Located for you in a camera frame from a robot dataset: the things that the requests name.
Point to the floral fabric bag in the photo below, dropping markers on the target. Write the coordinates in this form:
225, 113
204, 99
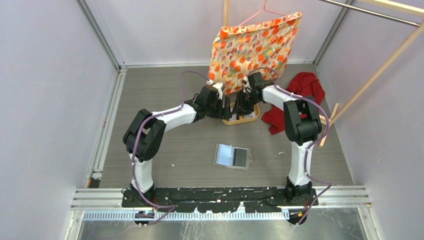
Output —
265, 46

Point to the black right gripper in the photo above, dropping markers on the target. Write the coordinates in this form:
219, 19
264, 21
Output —
242, 108

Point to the wooden rack frame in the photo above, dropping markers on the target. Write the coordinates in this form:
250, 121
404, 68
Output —
388, 116

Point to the pink wire hanger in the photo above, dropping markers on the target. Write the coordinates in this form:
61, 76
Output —
263, 10

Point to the tan oval tray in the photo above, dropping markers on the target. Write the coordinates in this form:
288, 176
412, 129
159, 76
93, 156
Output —
251, 117

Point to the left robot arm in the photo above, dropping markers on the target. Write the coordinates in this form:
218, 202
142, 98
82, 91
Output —
144, 136

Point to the taupe leather card holder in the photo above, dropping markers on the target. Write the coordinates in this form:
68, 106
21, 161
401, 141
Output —
224, 157

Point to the black card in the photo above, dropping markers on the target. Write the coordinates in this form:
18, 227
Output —
240, 157

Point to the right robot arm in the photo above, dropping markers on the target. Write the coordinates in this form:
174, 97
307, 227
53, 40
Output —
302, 126

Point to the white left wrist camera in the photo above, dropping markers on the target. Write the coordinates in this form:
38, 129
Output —
218, 86

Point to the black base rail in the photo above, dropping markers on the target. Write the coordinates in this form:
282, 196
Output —
267, 199

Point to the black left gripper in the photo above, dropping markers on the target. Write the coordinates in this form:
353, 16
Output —
218, 115

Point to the metal rod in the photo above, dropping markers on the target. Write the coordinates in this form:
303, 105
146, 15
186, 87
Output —
372, 13

